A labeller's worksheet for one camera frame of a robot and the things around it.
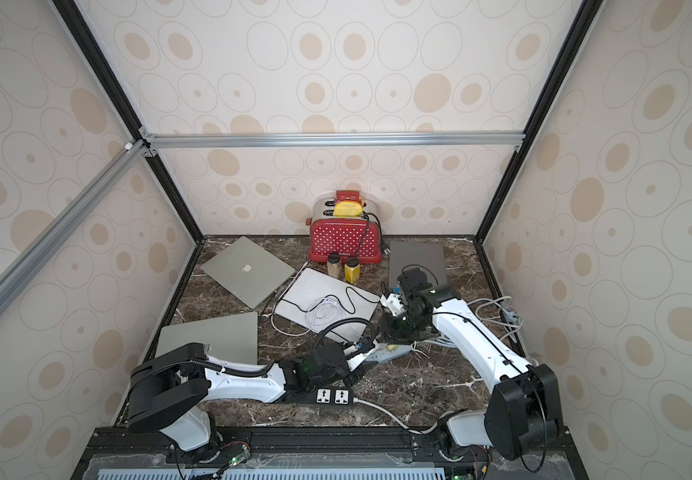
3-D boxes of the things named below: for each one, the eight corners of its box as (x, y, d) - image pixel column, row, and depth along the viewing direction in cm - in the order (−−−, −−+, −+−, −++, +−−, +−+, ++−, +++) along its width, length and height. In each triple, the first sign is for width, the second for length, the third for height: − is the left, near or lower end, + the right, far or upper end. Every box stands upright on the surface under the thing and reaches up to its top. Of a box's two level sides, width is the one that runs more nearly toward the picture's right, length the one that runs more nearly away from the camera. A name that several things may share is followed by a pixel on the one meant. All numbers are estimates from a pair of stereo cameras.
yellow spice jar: (348, 285, 106) (348, 269, 99) (343, 274, 109) (342, 258, 102) (360, 281, 107) (361, 265, 101) (354, 270, 110) (354, 255, 104)
